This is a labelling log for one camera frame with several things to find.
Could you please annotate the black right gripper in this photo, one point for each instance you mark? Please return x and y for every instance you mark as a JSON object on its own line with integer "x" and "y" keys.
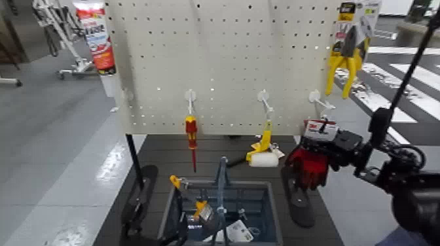
{"x": 347, "y": 144}

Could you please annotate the red gloves with card label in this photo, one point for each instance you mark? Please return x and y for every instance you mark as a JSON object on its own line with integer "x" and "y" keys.
{"x": 307, "y": 168}

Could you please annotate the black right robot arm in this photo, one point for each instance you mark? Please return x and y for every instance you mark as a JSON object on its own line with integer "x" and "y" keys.
{"x": 412, "y": 192}

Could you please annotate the gray teal plastic crate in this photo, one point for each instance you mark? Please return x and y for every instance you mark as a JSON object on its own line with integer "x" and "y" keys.
{"x": 261, "y": 213}

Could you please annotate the white pegboard hook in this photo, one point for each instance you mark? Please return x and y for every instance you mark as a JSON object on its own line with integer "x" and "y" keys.
{"x": 264, "y": 97}
{"x": 314, "y": 97}
{"x": 190, "y": 96}

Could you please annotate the black pegboard stand leg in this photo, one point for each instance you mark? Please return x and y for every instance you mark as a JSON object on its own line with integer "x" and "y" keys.
{"x": 141, "y": 199}
{"x": 299, "y": 206}

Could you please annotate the yellow pliers in card pack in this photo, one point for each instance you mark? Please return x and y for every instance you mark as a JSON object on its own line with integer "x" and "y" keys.
{"x": 350, "y": 44}

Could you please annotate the white labelled packet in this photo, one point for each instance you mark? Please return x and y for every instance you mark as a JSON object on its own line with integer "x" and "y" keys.
{"x": 239, "y": 231}

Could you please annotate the blue cloth cover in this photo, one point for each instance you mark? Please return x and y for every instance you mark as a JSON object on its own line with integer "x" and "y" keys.
{"x": 407, "y": 238}

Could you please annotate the black tripod pole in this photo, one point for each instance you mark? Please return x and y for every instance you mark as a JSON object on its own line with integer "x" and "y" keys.
{"x": 412, "y": 65}

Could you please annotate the red yellow screwdriver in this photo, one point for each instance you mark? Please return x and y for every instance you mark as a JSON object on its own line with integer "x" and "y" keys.
{"x": 191, "y": 128}

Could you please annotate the white perforated pegboard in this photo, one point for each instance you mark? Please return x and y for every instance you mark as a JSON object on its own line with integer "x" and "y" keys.
{"x": 223, "y": 51}

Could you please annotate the yellow clip with zip tie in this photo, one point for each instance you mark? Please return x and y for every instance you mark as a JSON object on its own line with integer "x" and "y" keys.
{"x": 175, "y": 181}

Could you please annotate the red white sealant cartridge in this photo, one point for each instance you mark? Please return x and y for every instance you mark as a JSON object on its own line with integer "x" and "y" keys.
{"x": 99, "y": 44}

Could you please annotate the white wheeled base leg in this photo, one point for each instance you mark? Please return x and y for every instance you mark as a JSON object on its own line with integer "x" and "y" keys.
{"x": 10, "y": 81}

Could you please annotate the yellow frame white paint roller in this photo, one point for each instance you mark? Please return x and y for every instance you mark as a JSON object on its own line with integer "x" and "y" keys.
{"x": 264, "y": 159}

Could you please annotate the white wheeled frame stand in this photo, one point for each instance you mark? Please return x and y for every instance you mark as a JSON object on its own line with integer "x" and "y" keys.
{"x": 65, "y": 34}

